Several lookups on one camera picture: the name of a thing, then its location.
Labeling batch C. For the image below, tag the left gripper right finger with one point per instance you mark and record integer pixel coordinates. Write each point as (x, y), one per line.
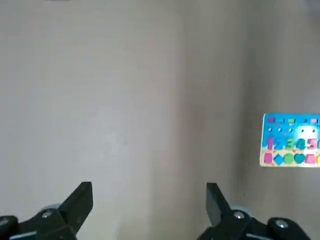
(237, 225)

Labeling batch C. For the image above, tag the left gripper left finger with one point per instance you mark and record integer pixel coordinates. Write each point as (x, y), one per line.
(50, 225)

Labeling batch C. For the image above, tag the pink number one piece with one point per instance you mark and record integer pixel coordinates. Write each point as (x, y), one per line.
(270, 144)

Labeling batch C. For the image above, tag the colourful wooden toy board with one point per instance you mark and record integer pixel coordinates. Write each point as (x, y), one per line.
(290, 130)

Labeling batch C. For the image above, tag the blue diamond piece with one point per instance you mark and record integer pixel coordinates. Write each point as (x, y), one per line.
(278, 158)

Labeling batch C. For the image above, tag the green circle piece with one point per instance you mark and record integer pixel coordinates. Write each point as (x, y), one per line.
(288, 158)

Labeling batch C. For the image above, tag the blue number two piece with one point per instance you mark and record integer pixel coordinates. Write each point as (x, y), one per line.
(278, 144)

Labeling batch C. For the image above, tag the teal heart piece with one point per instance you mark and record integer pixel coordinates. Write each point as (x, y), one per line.
(299, 158)

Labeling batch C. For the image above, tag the green number three piece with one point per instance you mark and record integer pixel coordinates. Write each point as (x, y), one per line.
(290, 144)

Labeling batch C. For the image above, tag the pink trapezoid piece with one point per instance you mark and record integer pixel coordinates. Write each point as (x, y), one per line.
(311, 158)

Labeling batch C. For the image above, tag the blue number four piece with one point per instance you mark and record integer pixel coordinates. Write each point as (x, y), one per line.
(302, 144)

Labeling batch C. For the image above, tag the yellow shape piece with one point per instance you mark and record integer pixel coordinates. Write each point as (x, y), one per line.
(318, 158)

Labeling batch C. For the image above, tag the pink number five piece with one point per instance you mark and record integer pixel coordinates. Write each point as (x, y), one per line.
(312, 144)

